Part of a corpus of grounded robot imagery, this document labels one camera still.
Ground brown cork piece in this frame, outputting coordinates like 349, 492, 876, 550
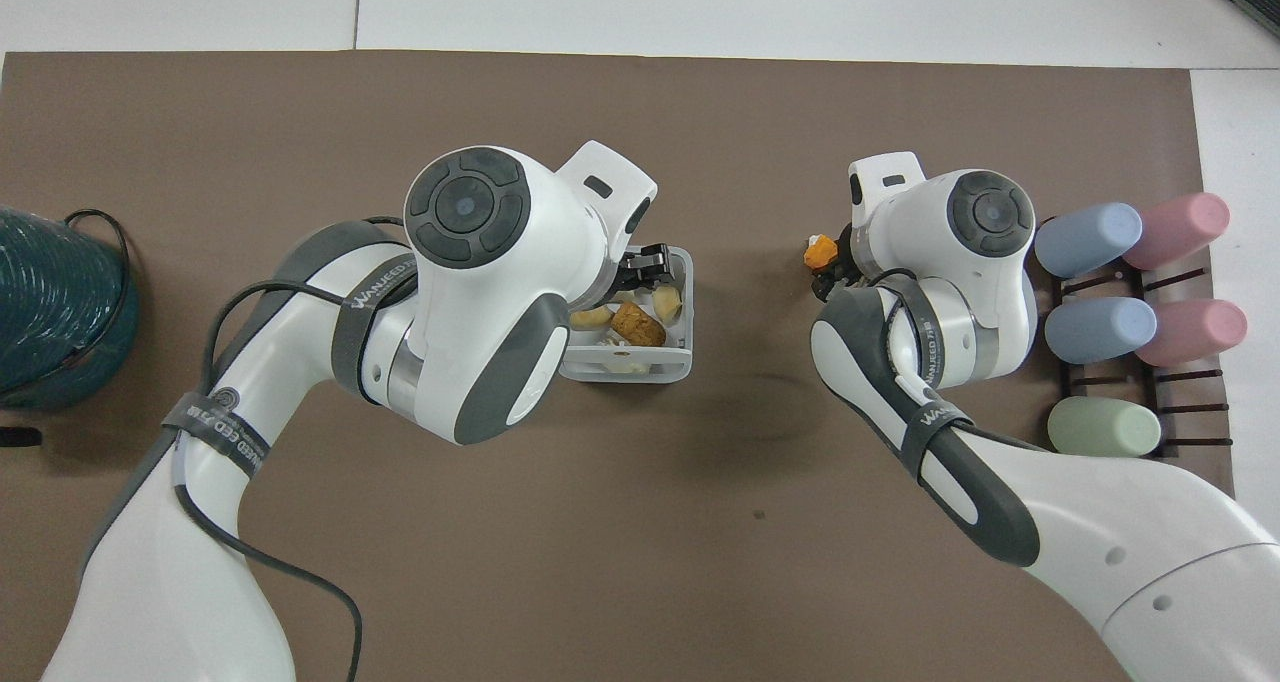
611, 301, 668, 349

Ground teal ribbed waste bin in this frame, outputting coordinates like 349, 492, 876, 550
0, 205, 141, 412

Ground blue plastic cup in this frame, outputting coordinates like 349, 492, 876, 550
1045, 296, 1159, 366
1034, 202, 1144, 279

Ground black wire cup rack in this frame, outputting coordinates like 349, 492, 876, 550
1050, 260, 1234, 460

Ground pink plastic cup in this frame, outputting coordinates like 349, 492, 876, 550
1136, 299, 1249, 368
1121, 193, 1232, 271

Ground black cable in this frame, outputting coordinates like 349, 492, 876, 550
172, 215, 363, 682
862, 266, 1013, 445

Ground clear plastic tray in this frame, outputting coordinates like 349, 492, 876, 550
559, 245, 695, 384

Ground green plastic cup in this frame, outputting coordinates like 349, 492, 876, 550
1047, 396, 1164, 459

